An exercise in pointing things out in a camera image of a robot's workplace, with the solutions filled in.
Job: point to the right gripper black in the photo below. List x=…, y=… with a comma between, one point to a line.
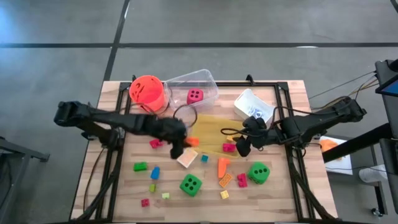
x=264, y=135

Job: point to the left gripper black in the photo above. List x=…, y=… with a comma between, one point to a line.
x=168, y=130

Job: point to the small yellow toy brick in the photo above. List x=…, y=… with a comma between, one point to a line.
x=230, y=138

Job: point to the cream square tile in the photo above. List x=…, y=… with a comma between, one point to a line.
x=187, y=158

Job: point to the green foam die black dots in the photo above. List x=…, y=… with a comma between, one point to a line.
x=190, y=184
x=258, y=172

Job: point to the blue toy brick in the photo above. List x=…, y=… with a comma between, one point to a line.
x=155, y=173

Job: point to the red foam die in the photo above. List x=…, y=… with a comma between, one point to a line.
x=195, y=96

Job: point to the small lime toy brick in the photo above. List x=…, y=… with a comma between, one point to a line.
x=152, y=188

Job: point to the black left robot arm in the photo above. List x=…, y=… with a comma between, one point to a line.
x=102, y=116

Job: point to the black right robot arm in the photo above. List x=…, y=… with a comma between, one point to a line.
x=320, y=121

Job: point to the small teal toy brick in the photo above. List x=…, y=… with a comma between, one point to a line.
x=204, y=158

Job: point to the large orange toy brick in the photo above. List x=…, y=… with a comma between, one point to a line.
x=222, y=166

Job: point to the yellow translucent tray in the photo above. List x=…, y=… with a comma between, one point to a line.
x=211, y=133

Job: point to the small blue white object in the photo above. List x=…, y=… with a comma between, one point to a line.
x=256, y=112

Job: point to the yellow-orange long toy brick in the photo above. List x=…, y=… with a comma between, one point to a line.
x=225, y=180

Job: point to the white plastic container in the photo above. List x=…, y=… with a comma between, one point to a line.
x=245, y=101

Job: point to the pale yellow toy brick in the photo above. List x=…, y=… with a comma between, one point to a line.
x=224, y=194

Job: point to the small light green toy brick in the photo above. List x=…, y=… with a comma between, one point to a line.
x=165, y=195

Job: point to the orange plastic bucket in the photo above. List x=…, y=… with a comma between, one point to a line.
x=146, y=93

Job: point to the clear plastic container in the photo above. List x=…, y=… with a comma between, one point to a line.
x=205, y=77

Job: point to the small red toy brick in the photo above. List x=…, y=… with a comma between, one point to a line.
x=145, y=202

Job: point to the orange object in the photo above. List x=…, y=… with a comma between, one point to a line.
x=330, y=145

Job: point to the white sheet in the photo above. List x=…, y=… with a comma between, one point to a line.
x=343, y=163

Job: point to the black metal bar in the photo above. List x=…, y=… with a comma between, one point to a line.
x=357, y=143

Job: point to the white shoe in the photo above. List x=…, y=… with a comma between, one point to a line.
x=371, y=174

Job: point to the dark grey monitor stand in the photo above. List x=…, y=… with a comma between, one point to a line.
x=391, y=155

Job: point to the grey metal cart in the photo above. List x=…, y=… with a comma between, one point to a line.
x=25, y=150

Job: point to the tablet with blue screen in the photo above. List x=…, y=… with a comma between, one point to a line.
x=391, y=88

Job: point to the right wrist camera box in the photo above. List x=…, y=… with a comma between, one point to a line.
x=254, y=123

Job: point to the black aluminium table frame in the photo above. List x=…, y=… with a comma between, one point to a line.
x=264, y=83

